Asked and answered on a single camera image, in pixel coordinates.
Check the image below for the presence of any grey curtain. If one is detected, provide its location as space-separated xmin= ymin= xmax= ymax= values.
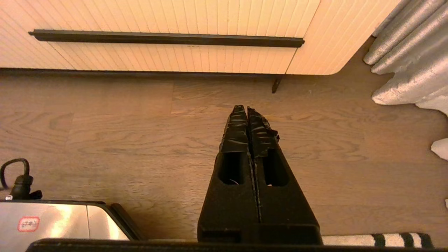
xmin=363 ymin=0 xmax=448 ymax=116

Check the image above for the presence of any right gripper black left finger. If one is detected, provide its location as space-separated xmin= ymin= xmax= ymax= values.
xmin=197 ymin=105 xmax=260 ymax=244

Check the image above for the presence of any white low cabinet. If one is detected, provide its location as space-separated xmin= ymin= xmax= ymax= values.
xmin=0 ymin=0 xmax=401 ymax=76

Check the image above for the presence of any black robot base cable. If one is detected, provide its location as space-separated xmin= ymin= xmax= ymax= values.
xmin=0 ymin=158 xmax=43 ymax=201

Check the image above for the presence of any black white striped mat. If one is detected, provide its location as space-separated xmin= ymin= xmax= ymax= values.
xmin=322 ymin=233 xmax=434 ymax=248

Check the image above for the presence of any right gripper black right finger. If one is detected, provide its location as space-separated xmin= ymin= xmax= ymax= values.
xmin=247 ymin=107 xmax=322 ymax=244

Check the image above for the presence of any silver robot chassis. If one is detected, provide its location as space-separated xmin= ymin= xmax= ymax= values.
xmin=0 ymin=200 xmax=142 ymax=242

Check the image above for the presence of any small white floor object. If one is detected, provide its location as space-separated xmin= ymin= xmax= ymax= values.
xmin=430 ymin=138 xmax=448 ymax=161

